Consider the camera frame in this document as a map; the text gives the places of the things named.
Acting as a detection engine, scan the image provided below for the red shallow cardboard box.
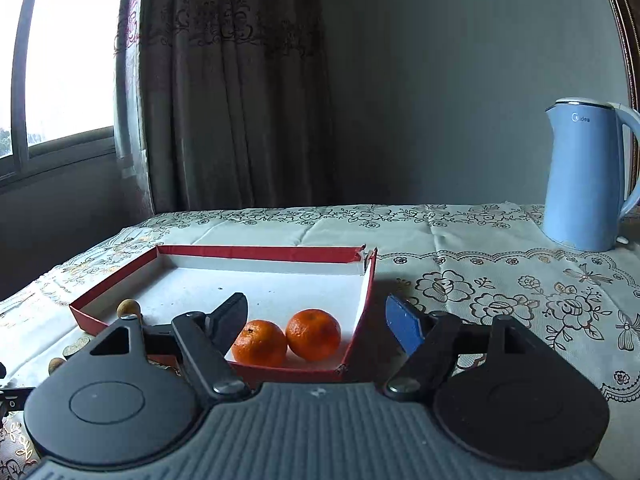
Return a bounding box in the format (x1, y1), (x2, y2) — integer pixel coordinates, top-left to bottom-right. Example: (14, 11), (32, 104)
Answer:
(70, 245), (378, 385)

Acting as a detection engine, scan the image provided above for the light blue electric kettle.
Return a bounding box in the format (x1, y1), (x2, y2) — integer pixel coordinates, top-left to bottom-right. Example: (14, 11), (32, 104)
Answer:
(542, 98), (639, 252)

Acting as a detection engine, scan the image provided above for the floral lace tablecloth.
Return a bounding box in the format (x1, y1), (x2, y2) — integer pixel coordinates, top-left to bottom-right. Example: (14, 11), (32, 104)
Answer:
(1, 203), (639, 479)

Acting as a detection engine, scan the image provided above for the wooden chair back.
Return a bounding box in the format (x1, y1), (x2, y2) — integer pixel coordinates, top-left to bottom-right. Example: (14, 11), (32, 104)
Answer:
(594, 0), (640, 187)

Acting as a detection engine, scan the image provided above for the halved green lime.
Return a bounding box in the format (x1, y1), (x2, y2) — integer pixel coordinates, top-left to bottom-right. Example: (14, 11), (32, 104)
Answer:
(62, 335), (92, 360)

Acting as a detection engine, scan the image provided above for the window with grey frame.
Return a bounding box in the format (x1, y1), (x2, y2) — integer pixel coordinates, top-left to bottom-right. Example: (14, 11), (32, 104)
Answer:
(1, 0), (120, 180)

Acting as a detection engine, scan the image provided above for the orange tangerine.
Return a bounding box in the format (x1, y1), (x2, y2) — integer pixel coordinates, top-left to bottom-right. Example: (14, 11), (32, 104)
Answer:
(231, 320), (288, 367)
(285, 309), (342, 362)

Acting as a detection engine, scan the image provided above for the brown patterned curtain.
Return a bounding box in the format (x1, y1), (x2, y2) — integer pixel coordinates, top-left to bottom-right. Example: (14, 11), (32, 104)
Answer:
(114, 0), (338, 219)

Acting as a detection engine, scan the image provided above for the brown longan fruit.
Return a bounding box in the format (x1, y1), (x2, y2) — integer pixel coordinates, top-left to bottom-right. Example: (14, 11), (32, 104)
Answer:
(48, 358), (66, 375)
(116, 298), (143, 320)

